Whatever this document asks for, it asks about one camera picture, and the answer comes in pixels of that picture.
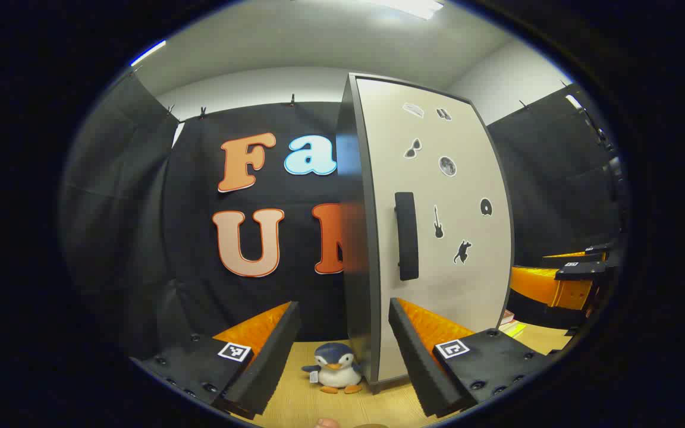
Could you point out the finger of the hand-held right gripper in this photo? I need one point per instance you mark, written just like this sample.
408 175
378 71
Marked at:
539 285
580 257

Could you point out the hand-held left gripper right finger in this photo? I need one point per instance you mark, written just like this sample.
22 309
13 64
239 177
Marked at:
420 362

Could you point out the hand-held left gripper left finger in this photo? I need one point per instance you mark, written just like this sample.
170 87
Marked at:
271 362

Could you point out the beige cabinet door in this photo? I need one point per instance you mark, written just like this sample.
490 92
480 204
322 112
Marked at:
455 285

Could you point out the stack of books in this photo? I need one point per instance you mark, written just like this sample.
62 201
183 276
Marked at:
512 324

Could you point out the penguin plush toy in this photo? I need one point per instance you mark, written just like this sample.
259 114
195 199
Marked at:
335 362

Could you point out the small pink object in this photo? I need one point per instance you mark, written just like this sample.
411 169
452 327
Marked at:
327 424

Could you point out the ceiling light panel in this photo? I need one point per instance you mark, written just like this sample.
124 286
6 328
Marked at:
411 7
147 53

